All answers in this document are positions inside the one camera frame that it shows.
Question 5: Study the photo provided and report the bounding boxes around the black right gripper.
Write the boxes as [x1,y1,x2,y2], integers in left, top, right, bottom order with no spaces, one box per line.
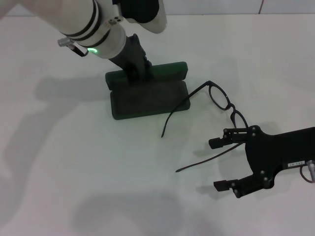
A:
[208,125,315,200]

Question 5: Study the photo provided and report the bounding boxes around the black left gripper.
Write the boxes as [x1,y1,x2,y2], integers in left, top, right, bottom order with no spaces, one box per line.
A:
[109,33,153,82]

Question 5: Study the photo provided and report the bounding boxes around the green glasses case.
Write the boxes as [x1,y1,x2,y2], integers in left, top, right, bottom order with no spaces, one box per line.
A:
[105,61,191,121]

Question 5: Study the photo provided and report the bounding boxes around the black glasses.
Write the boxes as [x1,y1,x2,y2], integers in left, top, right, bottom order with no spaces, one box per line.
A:
[161,80,248,173]

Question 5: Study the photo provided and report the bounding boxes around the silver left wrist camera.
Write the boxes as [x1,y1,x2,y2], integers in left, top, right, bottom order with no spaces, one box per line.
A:
[113,0,168,34]

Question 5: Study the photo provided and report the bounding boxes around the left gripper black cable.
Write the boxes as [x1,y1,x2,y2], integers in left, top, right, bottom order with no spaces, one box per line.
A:
[57,36,90,57]

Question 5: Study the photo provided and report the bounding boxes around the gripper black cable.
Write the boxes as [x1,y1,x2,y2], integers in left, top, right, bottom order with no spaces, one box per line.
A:
[299,159,315,184]
[57,36,90,57]

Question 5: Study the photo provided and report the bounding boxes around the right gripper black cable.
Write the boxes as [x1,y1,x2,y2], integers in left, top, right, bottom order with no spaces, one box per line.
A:
[299,159,315,184]

